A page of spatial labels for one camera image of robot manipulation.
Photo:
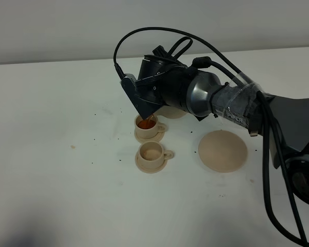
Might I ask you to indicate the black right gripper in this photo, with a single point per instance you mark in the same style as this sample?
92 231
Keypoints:
163 81

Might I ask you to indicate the tan ceramic teapot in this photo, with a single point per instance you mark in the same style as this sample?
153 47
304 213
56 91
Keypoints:
167 112

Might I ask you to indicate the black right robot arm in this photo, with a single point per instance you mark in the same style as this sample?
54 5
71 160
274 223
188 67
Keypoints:
196 91

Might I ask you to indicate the large tan teapot saucer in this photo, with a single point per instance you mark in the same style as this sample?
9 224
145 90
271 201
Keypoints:
222 151

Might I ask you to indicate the far tan teacup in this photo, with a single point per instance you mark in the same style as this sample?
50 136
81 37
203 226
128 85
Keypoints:
149 128

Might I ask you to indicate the tan teacup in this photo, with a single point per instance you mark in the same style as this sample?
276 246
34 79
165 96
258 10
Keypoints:
156 147
149 128

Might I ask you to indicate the far small tan saucer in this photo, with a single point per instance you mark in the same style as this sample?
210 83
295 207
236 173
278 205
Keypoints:
144 139

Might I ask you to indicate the small tan saucer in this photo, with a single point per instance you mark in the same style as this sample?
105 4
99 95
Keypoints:
150 170
144 139

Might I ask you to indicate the near tan teacup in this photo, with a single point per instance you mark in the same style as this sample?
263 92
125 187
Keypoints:
156 147

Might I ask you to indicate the near small tan saucer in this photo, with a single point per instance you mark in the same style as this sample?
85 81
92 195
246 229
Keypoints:
150 170

